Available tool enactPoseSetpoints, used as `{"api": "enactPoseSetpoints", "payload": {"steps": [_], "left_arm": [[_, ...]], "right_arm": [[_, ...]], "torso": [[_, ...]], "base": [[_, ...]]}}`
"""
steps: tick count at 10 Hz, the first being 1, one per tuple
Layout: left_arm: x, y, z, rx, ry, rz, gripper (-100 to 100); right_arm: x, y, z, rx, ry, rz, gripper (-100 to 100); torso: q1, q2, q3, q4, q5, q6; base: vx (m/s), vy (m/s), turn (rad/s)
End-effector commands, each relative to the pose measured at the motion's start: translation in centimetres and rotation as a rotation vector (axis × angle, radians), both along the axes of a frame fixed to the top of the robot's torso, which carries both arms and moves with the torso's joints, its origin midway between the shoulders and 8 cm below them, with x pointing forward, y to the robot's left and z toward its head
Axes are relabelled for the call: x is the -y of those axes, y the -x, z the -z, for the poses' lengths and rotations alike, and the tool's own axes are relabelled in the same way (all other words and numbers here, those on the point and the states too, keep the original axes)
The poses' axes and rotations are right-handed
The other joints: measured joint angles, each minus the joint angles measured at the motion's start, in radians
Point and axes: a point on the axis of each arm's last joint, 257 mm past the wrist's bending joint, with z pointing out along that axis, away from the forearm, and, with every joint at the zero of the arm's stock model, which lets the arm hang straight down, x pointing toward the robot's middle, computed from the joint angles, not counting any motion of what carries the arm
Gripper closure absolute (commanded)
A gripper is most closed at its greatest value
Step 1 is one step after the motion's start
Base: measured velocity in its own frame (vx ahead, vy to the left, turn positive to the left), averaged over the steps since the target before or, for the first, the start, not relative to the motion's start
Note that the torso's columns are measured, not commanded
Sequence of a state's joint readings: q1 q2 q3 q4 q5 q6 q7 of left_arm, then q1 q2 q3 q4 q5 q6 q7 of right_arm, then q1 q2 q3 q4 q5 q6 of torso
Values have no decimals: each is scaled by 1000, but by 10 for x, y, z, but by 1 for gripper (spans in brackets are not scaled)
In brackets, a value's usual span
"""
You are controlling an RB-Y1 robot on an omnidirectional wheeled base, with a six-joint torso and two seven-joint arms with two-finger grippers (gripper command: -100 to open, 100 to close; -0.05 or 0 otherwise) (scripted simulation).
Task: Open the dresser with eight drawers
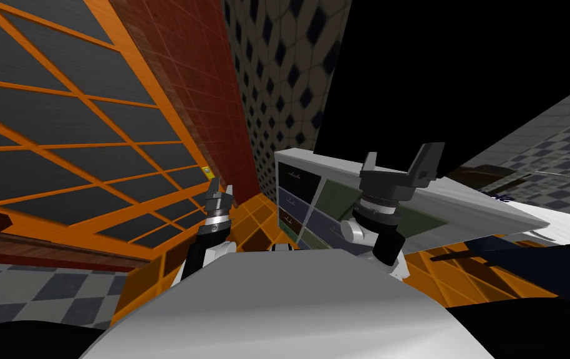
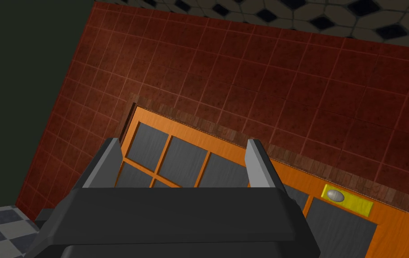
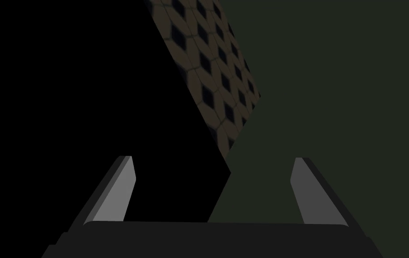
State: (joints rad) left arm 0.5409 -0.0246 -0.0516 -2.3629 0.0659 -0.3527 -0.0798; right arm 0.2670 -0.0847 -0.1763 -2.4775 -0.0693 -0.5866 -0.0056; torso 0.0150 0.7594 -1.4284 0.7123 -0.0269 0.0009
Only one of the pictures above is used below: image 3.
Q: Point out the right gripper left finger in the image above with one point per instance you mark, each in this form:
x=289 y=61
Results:
x=113 y=200

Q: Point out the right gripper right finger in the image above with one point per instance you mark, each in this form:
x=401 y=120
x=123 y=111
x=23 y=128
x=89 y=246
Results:
x=315 y=197

